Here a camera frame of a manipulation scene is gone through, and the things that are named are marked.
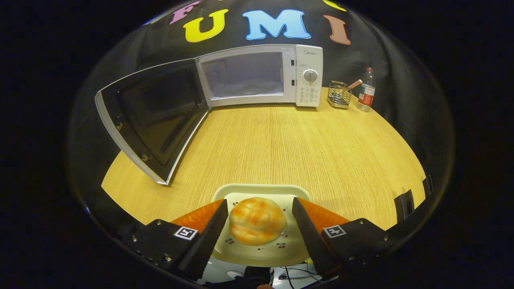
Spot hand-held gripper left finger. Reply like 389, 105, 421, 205
131, 198, 229, 281

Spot golden bread bun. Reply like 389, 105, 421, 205
228, 197, 287, 246

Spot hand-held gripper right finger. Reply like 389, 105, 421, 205
292, 197, 396, 277

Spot white microwave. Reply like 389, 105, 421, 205
94, 44, 324, 186

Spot clear plastic bottle red label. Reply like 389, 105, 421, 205
357, 67, 376, 112

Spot cream plate cherry print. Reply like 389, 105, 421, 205
211, 183, 313, 268

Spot metal wire basket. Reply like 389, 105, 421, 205
327, 80, 353, 110

